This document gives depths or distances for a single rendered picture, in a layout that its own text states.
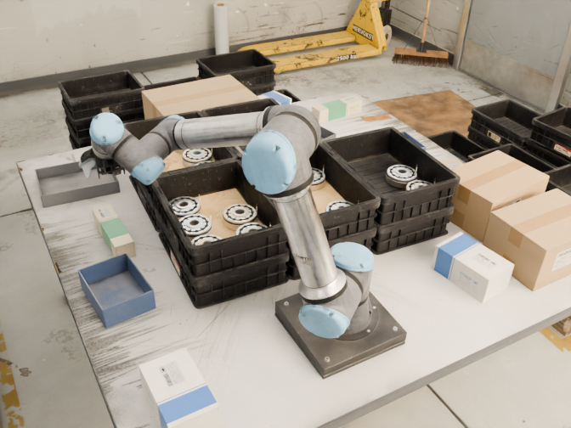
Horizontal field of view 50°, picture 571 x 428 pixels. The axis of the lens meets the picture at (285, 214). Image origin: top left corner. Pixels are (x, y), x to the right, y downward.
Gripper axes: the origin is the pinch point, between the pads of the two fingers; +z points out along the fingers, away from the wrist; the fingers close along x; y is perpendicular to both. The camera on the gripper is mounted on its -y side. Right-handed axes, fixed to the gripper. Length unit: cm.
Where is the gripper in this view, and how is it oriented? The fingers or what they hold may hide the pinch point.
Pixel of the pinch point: (106, 160)
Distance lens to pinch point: 182.4
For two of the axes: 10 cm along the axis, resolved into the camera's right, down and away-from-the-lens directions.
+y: 2.5, 9.6, -1.4
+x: 9.3, -2.0, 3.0
